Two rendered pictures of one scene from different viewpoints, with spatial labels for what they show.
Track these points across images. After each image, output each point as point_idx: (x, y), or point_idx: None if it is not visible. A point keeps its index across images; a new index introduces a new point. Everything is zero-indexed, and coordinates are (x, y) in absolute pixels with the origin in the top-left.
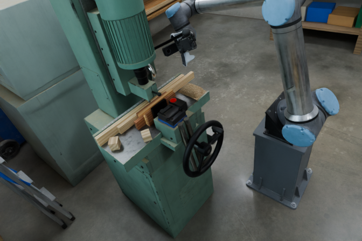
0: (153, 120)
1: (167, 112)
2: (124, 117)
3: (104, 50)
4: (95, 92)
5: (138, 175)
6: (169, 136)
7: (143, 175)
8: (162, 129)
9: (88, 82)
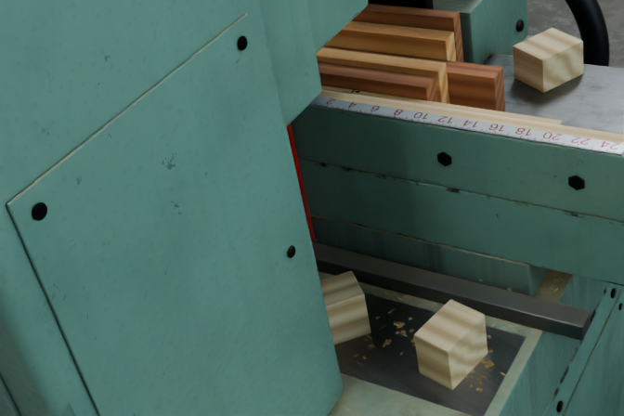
0: (471, 19)
1: None
2: (473, 117)
3: None
4: (168, 405)
5: (591, 407)
6: (513, 30)
7: (612, 321)
8: (497, 22)
9: (102, 369)
